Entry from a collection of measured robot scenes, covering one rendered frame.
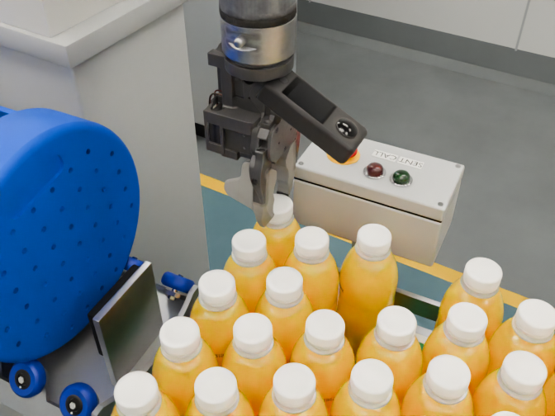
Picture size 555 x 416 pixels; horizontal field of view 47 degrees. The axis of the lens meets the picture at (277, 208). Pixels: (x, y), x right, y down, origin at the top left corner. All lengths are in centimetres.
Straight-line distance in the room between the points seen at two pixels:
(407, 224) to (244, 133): 25
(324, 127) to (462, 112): 248
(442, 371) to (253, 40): 35
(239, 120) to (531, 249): 188
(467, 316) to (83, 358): 47
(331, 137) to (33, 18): 60
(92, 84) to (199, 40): 144
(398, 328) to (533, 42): 282
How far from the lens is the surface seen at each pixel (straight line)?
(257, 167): 67
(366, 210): 82
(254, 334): 63
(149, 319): 82
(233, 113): 68
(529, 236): 249
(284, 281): 67
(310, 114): 64
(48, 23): 107
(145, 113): 125
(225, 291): 66
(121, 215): 82
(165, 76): 127
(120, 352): 79
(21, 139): 68
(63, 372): 85
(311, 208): 85
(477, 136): 295
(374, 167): 80
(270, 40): 62
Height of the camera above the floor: 159
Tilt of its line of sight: 41 degrees down
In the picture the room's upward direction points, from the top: straight up
